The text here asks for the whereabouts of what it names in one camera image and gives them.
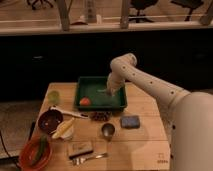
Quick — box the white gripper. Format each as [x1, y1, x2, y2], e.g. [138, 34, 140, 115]
[106, 73, 125, 96]

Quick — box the grey towel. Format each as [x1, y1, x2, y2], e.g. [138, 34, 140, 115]
[97, 89, 111, 95]

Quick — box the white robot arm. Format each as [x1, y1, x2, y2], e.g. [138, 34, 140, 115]
[107, 53, 213, 171]

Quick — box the green plastic tray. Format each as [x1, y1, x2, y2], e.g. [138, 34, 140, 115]
[74, 76, 127, 111]

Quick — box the orange tomato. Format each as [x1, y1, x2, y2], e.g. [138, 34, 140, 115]
[79, 97, 91, 106]

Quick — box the dark grapes bunch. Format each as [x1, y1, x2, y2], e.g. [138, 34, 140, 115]
[90, 112, 111, 122]

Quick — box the blue sponge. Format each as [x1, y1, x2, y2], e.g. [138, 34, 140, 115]
[120, 116, 140, 129]

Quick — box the metal cup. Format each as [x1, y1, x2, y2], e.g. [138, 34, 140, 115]
[101, 123, 115, 139]

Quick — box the green plastic cup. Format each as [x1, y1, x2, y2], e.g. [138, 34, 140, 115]
[47, 91, 60, 105]

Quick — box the yellow corn cob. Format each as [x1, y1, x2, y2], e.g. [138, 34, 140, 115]
[52, 118, 74, 139]

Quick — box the wooden block brush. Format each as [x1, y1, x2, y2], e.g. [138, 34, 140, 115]
[67, 141, 94, 159]

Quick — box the dark purple bowl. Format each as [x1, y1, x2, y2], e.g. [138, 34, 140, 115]
[38, 110, 63, 134]

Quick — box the black office chair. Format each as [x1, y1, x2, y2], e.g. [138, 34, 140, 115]
[129, 0, 158, 23]

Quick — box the silver fork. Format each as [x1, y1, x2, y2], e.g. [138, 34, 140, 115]
[72, 153, 108, 166]

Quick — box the green cucumber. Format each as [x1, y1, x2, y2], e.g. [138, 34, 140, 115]
[31, 136, 47, 166]

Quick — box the red plate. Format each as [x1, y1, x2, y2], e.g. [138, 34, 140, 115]
[18, 137, 52, 171]

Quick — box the white handled spatula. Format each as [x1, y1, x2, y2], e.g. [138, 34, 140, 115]
[50, 106, 89, 119]

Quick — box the wooden post middle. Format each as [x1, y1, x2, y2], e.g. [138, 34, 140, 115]
[120, 0, 130, 29]

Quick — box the wooden post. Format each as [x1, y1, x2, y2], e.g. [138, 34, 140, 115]
[120, 0, 130, 29]
[56, 0, 70, 31]

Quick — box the wooden post left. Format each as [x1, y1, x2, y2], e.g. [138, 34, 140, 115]
[56, 0, 70, 31]

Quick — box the black cable left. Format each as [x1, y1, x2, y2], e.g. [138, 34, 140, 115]
[0, 129, 22, 170]

